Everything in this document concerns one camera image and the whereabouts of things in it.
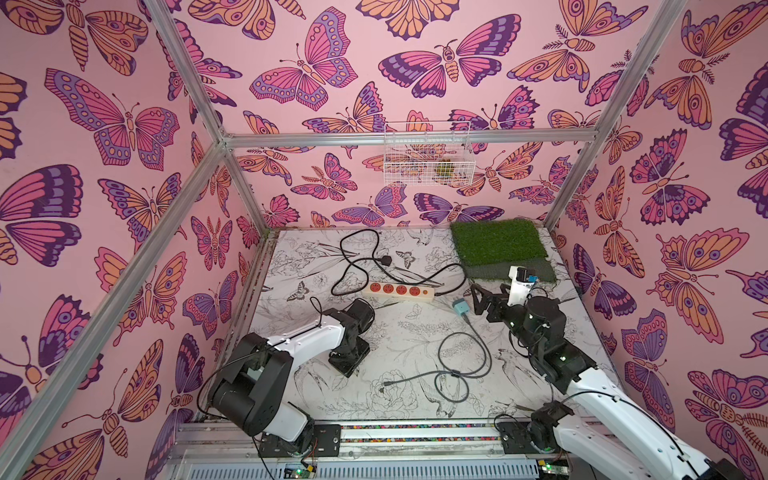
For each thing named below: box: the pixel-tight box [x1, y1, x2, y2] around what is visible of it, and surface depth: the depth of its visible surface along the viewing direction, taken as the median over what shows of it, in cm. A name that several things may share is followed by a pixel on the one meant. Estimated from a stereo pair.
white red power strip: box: [362, 282, 435, 302], surface depth 102 cm
